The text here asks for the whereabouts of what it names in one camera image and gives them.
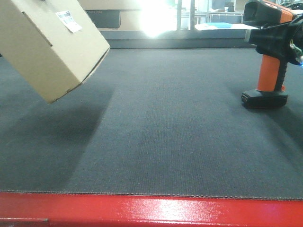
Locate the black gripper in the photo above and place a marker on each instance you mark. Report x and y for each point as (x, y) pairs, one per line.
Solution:
(283, 41)

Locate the blue sheet on far table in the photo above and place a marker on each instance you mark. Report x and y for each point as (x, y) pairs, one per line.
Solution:
(217, 25)

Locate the brown cardboard package box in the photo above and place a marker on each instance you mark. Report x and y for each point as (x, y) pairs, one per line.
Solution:
(53, 60)

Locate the dark grey conveyor belt mat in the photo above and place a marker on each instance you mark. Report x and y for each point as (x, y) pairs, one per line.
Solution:
(155, 122)

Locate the red metal conveyor table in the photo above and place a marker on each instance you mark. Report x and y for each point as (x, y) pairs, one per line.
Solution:
(91, 210)

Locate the white barcode label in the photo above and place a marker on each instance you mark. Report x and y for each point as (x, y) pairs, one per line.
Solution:
(67, 19)

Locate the orange black barcode scanner gun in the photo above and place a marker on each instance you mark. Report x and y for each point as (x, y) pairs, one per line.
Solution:
(270, 92)

